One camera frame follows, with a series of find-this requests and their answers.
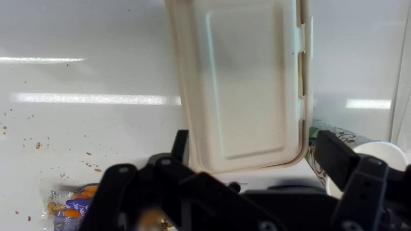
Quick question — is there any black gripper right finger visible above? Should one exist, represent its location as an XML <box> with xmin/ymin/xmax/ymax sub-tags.
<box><xmin>313</xmin><ymin>129</ymin><xmax>411</xmax><ymax>231</ymax></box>

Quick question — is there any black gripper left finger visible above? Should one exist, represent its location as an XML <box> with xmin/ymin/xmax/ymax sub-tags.
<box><xmin>75</xmin><ymin>128</ymin><xmax>285</xmax><ymax>231</ymax></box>

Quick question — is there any beige takeaway clamshell pack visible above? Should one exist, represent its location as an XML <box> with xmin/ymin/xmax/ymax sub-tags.
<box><xmin>164</xmin><ymin>0</ymin><xmax>314</xmax><ymax>176</ymax></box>

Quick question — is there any orange purple snack wrapper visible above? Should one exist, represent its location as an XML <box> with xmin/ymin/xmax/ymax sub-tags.
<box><xmin>43</xmin><ymin>183</ymin><xmax>172</xmax><ymax>231</ymax></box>

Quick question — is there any printed white paper cup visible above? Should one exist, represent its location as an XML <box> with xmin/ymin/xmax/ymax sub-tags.
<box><xmin>306</xmin><ymin>123</ymin><xmax>408</xmax><ymax>201</ymax></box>

